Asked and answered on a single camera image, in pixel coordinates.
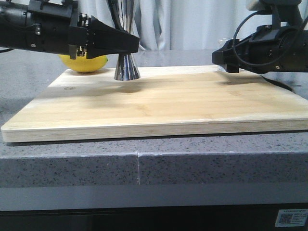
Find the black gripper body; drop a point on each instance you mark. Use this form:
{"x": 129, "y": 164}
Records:
{"x": 43, "y": 26}
{"x": 273, "y": 50}

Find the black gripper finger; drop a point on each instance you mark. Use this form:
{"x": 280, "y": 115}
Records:
{"x": 225, "y": 58}
{"x": 104, "y": 40}

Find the steel double jigger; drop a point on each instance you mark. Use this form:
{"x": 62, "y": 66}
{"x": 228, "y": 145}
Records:
{"x": 123, "y": 12}

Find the small glass measuring beaker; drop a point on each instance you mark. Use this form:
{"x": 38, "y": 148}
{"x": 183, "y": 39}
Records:
{"x": 222, "y": 41}

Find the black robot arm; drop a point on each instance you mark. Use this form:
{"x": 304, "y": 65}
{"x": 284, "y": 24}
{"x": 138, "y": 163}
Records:
{"x": 283, "y": 12}
{"x": 42, "y": 26}

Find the yellow lemon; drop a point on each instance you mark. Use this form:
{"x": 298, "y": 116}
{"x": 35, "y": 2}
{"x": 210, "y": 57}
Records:
{"x": 84, "y": 65}

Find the wooden cutting board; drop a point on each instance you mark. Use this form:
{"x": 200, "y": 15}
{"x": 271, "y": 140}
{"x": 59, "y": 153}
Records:
{"x": 174, "y": 100}

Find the grey curtain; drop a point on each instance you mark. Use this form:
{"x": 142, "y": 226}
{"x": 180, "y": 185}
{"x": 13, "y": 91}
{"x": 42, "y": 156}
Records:
{"x": 186, "y": 24}

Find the white QR code label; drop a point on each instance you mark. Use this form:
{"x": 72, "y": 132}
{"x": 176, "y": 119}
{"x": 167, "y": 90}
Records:
{"x": 291, "y": 218}

